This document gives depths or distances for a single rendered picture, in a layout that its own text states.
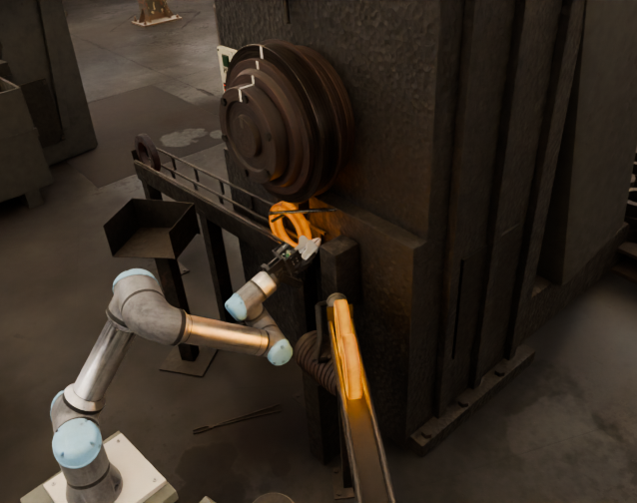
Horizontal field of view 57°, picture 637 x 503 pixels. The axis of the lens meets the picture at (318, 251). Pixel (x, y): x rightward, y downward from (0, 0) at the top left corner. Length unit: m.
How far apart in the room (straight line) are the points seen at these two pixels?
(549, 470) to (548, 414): 0.24
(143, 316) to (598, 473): 1.58
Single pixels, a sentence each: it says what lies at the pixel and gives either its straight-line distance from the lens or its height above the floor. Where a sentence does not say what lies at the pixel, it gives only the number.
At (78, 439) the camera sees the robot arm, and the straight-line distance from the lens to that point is 1.71.
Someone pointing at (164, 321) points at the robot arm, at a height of 0.83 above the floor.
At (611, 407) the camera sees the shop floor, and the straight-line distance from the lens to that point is 2.50.
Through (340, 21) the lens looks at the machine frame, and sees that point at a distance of 1.62.
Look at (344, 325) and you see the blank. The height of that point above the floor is 0.76.
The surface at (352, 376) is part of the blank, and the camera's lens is 1.38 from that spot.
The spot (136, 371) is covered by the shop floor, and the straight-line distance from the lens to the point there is 2.63.
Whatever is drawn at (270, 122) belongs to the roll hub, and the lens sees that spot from 1.58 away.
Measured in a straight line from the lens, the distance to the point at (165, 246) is 2.22.
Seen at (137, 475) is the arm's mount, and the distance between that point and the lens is 1.87.
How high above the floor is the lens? 1.77
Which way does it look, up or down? 34 degrees down
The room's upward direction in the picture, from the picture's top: 4 degrees counter-clockwise
